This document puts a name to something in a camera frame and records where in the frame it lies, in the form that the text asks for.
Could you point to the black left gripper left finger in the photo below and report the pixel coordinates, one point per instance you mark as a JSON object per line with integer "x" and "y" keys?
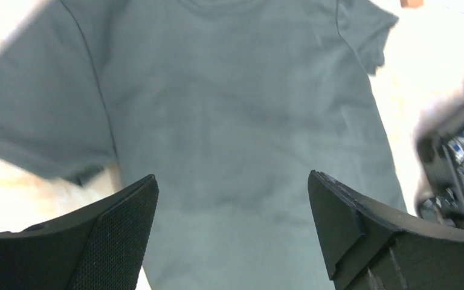
{"x": 99, "y": 246}

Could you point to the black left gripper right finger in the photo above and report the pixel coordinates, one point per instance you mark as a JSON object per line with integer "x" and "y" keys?
{"x": 369, "y": 245}

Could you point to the dark grey t-shirt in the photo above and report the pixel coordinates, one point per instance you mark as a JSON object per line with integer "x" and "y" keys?
{"x": 230, "y": 104}

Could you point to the black poker chip case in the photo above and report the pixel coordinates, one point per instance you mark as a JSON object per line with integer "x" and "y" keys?
{"x": 441, "y": 152}

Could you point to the tan wooden block right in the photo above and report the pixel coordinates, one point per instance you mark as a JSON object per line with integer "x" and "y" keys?
{"x": 411, "y": 3}

